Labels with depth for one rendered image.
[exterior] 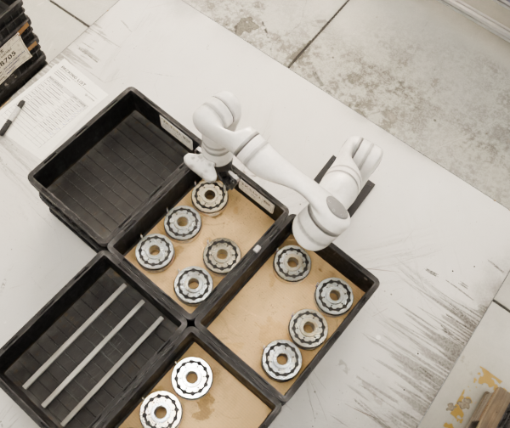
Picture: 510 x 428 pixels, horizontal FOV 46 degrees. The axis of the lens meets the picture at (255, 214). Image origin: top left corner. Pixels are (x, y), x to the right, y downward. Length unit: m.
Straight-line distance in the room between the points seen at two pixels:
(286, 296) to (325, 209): 0.48
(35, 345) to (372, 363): 0.91
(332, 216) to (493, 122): 1.98
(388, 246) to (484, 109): 1.40
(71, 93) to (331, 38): 1.50
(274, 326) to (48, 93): 1.08
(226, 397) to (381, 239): 0.68
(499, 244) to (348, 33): 1.56
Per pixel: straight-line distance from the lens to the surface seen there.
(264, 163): 1.23
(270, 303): 1.63
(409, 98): 3.03
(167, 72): 2.11
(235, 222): 1.69
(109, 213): 1.73
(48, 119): 2.07
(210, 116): 1.24
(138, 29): 2.23
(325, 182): 1.39
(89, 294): 1.67
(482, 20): 3.26
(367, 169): 1.60
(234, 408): 1.58
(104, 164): 1.80
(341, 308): 1.62
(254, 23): 3.16
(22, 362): 1.67
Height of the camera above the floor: 2.40
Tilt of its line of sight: 67 degrees down
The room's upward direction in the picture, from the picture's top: 8 degrees clockwise
